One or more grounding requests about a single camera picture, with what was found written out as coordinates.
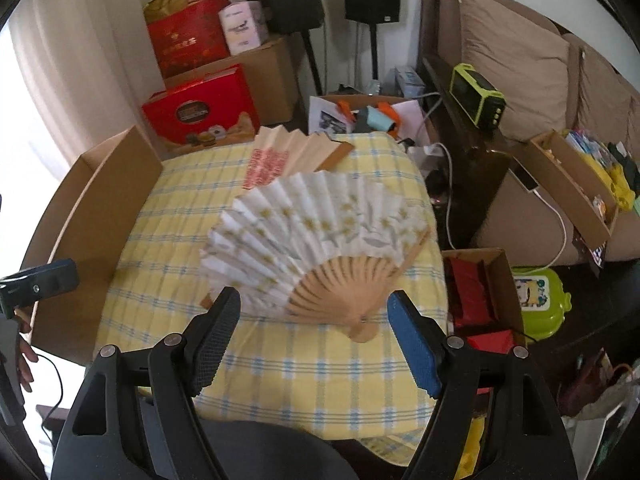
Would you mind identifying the white floral folding fan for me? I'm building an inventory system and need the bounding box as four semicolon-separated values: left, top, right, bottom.
201;171;433;342

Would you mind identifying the beige red-print folding fan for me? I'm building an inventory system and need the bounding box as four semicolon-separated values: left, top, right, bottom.
243;126;355;191

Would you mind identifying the person left hand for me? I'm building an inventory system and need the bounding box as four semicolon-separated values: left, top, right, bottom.
17;321;39;392

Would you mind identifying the box with red items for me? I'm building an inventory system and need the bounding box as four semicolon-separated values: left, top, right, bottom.
441;247;526;396

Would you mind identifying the open cardboard box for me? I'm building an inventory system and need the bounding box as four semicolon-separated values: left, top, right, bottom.
22;127;163;365

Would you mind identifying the green toy case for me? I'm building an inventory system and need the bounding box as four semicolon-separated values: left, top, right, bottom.
512;268;572;341

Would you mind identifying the brown sofa cushion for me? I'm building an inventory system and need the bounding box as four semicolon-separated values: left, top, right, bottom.
419;0;639;266

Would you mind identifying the small cardboard tray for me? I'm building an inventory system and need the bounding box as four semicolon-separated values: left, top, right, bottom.
523;131;618;250

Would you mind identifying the open box with papers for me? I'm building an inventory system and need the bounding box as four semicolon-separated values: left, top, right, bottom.
307;94;433;146

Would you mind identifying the red chocolate gift box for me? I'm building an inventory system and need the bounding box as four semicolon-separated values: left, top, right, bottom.
142;64;260;154

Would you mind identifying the white sheer curtain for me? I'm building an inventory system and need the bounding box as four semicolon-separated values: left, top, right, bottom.
1;0;163;271

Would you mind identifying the green black radio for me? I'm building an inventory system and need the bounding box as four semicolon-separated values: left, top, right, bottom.
449;63;506;132

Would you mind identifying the red gift bag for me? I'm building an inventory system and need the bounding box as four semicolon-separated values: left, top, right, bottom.
146;0;231;79

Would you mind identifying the pink white carton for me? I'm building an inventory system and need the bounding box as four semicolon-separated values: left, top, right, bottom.
218;0;269;55

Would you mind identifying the left black speaker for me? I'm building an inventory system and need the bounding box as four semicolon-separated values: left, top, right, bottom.
268;0;324;96

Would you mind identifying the white charging cable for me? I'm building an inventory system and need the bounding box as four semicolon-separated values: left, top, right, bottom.
429;142;569;276

